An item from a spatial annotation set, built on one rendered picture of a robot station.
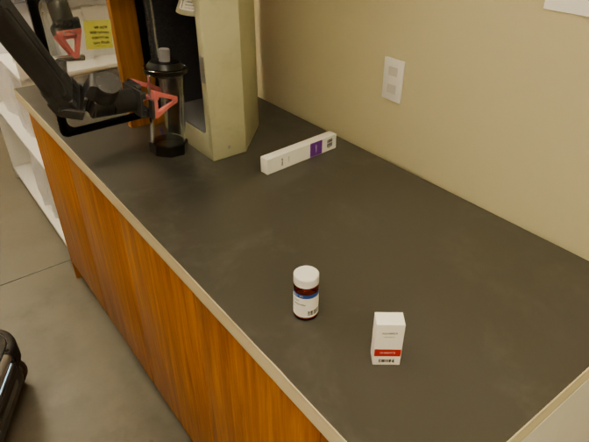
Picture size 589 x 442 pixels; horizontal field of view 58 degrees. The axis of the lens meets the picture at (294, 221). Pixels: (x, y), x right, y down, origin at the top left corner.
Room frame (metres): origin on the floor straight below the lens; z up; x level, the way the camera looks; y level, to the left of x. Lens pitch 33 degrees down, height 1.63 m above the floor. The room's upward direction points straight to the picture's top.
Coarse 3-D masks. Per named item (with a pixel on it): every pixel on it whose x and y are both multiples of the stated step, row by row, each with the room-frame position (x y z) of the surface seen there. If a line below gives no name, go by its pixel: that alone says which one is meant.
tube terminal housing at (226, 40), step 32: (192, 0) 1.39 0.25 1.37; (224, 0) 1.41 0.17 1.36; (224, 32) 1.40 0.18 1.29; (224, 64) 1.40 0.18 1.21; (256, 64) 1.62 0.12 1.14; (224, 96) 1.40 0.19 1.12; (256, 96) 1.60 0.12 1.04; (192, 128) 1.45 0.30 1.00; (224, 128) 1.39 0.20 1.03; (256, 128) 1.58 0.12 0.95
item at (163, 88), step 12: (156, 72) 1.27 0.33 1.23; (168, 72) 1.28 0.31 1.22; (180, 72) 1.29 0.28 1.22; (156, 84) 1.28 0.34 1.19; (168, 84) 1.28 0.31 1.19; (180, 84) 1.30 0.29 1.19; (180, 96) 1.30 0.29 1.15; (180, 108) 1.30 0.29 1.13; (156, 120) 1.28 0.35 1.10; (168, 120) 1.28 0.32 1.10; (180, 120) 1.29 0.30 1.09; (156, 132) 1.28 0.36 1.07; (168, 132) 1.27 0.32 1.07; (180, 132) 1.29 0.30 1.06; (156, 144) 1.28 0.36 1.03; (168, 144) 1.27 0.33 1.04; (180, 144) 1.29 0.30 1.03
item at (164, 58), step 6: (162, 48) 1.33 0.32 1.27; (168, 48) 1.33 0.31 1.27; (162, 54) 1.31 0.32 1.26; (168, 54) 1.32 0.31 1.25; (150, 60) 1.33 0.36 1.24; (156, 60) 1.33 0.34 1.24; (162, 60) 1.31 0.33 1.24; (168, 60) 1.32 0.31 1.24; (174, 60) 1.34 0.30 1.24; (150, 66) 1.30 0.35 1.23; (156, 66) 1.29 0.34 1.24; (162, 66) 1.29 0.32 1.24; (168, 66) 1.29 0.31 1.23; (174, 66) 1.30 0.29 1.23; (180, 66) 1.32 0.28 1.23
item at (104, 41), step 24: (48, 0) 1.44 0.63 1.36; (72, 0) 1.48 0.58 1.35; (96, 0) 1.52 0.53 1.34; (120, 0) 1.56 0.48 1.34; (48, 24) 1.43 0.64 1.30; (72, 24) 1.47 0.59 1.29; (96, 24) 1.51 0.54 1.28; (120, 24) 1.55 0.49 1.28; (72, 48) 1.46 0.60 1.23; (96, 48) 1.50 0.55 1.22; (120, 48) 1.54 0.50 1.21; (72, 72) 1.45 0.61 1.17; (96, 72) 1.49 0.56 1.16; (120, 72) 1.54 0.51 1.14; (72, 120) 1.43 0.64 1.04; (96, 120) 1.48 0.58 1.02
